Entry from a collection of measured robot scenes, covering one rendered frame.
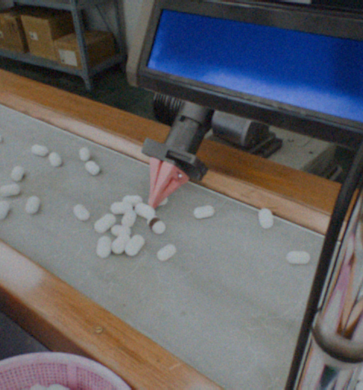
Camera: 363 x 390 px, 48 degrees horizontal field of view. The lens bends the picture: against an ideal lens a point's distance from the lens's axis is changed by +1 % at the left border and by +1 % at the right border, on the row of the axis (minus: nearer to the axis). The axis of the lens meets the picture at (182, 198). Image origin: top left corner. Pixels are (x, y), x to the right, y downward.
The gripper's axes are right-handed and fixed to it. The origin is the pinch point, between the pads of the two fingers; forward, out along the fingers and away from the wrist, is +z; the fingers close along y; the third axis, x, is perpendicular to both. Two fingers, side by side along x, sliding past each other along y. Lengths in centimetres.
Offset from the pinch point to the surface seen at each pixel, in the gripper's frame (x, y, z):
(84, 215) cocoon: -4.8, -7.9, 6.9
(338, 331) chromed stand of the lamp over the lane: -40, 34, 3
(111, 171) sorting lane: 4.8, -14.6, -2.2
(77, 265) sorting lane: -8.5, -2.0, 13.3
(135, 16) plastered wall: 151, -174, -121
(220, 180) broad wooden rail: 8.3, 5.5, -8.7
